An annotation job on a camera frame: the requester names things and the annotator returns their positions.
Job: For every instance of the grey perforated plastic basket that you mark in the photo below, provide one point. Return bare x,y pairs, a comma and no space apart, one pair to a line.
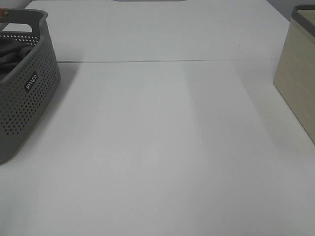
28,89

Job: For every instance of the brown leather basket handle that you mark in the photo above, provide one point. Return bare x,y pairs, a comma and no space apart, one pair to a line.
3,12

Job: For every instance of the dark grey towel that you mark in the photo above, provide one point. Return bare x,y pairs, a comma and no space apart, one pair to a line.
9,61

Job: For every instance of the beige fabric storage box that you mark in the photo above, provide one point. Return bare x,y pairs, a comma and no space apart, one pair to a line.
295,75

